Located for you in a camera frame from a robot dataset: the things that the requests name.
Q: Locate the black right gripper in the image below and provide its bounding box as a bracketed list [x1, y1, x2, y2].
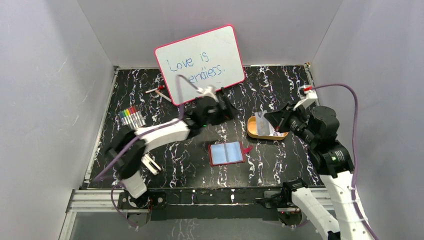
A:
[263, 100, 317, 145]

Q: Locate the red card holder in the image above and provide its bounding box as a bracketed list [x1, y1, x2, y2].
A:
[208, 141, 253, 167]

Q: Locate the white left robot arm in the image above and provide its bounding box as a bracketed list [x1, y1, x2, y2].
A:
[103, 95, 239, 208]

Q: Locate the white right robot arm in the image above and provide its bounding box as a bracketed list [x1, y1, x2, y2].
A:
[264, 102, 377, 240]

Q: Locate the orange oval tray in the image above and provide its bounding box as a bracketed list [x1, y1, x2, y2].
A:
[247, 116, 289, 141]

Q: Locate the red capped marker pen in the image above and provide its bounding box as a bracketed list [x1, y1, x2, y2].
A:
[145, 85, 165, 94]

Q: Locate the white marker pen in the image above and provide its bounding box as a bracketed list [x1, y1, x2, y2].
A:
[155, 90, 172, 102]

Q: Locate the pink framed whiteboard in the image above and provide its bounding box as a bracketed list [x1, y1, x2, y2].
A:
[154, 24, 246, 106]

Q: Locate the pack of coloured markers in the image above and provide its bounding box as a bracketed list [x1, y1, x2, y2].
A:
[118, 106, 146, 130]

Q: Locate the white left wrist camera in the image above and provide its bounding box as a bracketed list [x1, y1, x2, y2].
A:
[196, 85, 218, 102]

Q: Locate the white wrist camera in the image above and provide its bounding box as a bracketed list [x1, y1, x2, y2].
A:
[196, 85, 218, 102]
[293, 85, 318, 110]

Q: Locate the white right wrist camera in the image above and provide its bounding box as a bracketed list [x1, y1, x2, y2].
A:
[293, 85, 318, 110]

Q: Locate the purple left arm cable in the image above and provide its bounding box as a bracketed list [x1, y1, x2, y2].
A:
[92, 74, 206, 229]

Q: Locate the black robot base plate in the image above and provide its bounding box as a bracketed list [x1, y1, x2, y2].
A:
[116, 187, 306, 226]

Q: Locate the aluminium frame rail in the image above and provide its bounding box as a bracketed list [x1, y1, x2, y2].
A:
[60, 186, 335, 239]

